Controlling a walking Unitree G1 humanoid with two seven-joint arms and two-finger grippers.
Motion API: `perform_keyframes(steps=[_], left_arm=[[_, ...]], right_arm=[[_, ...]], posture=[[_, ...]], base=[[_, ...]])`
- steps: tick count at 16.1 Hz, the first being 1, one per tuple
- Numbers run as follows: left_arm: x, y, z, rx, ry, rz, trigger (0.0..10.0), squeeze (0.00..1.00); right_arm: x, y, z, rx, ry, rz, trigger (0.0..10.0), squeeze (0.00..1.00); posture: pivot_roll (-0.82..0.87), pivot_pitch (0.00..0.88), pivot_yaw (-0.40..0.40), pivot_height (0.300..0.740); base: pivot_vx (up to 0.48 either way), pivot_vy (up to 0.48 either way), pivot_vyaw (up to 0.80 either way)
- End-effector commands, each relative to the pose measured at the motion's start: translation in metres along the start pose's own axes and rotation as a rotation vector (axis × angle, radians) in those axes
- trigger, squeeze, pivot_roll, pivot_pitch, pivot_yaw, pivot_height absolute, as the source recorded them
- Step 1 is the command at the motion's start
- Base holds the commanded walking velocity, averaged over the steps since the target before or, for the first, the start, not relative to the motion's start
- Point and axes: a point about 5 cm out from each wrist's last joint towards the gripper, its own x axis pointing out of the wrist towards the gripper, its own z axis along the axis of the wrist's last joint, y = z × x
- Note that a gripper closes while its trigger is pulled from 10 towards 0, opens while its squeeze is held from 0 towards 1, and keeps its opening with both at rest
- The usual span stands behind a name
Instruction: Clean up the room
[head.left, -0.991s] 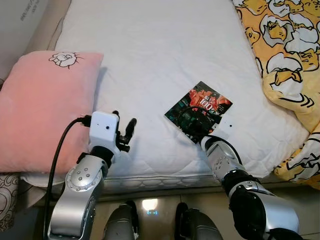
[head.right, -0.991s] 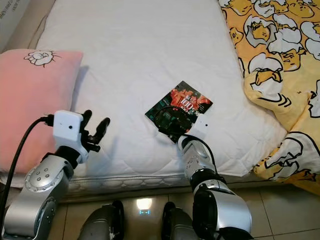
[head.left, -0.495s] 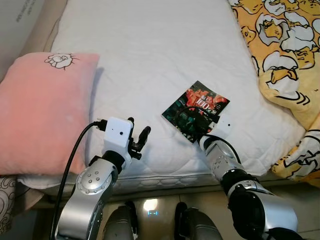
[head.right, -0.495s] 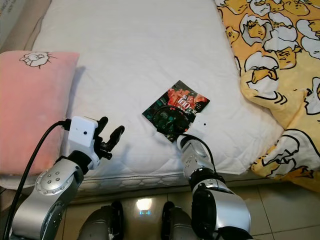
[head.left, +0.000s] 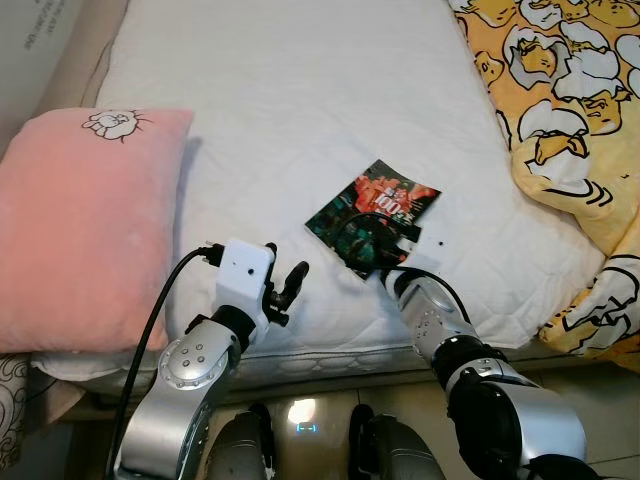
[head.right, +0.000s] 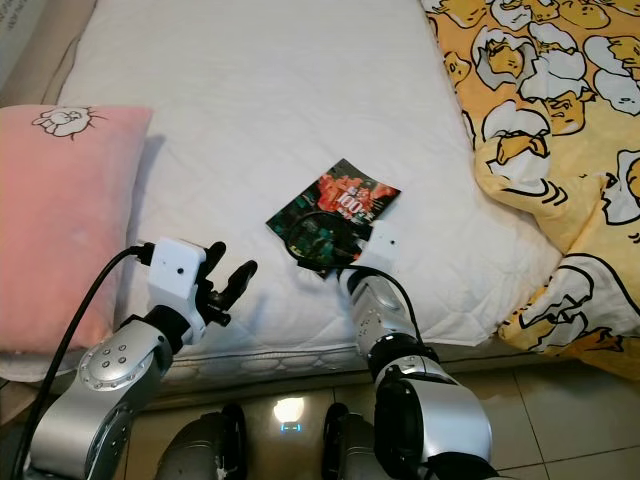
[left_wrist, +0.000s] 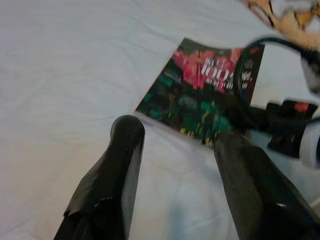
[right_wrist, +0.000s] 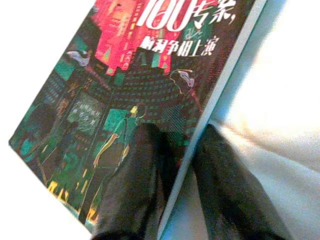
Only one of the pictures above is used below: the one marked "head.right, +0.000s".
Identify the grey right robot leg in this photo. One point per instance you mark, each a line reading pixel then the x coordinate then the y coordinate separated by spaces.
pixel 360 450

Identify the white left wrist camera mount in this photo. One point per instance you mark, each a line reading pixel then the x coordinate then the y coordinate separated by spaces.
pixel 175 272

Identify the grey left robot leg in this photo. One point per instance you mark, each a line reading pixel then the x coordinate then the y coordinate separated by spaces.
pixel 205 445

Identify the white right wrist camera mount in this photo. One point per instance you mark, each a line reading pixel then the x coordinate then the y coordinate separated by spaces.
pixel 382 245

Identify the pink plush pillow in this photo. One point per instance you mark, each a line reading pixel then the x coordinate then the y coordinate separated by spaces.
pixel 60 230

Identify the white quilted mattress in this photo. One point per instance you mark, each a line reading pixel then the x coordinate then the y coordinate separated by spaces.
pixel 260 120

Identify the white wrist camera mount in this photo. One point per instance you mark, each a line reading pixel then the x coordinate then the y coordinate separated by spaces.
pixel 382 245
pixel 175 272

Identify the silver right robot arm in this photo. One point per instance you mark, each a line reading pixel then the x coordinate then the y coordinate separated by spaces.
pixel 390 320

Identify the grey robot leg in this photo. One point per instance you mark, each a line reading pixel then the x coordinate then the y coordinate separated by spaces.
pixel 205 445
pixel 360 450

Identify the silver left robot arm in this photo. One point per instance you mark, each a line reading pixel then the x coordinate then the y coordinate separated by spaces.
pixel 105 370

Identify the beige bed headboard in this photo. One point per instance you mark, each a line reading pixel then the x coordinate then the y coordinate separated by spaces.
pixel 40 50

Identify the yellow egg-print blanket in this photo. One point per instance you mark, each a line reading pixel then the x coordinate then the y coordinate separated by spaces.
pixel 560 200

